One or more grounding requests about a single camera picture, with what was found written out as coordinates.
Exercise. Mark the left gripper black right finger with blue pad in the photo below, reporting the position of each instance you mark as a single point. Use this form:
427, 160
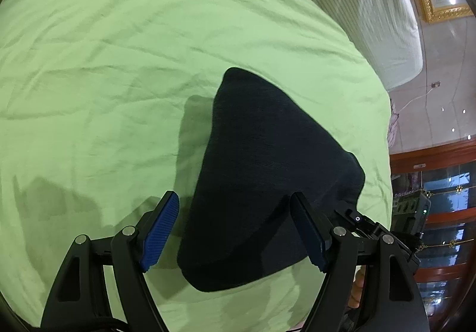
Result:
369, 273

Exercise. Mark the red wooden glass cabinet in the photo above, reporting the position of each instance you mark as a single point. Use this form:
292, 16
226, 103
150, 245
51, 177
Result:
439, 183

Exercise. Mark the dark navy pants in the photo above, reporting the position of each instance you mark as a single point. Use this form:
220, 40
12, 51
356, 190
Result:
263, 148

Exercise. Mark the light green bed sheet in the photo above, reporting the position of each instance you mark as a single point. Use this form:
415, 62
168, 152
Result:
108, 103

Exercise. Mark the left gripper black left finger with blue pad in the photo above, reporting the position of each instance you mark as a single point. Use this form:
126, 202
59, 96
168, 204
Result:
78, 299

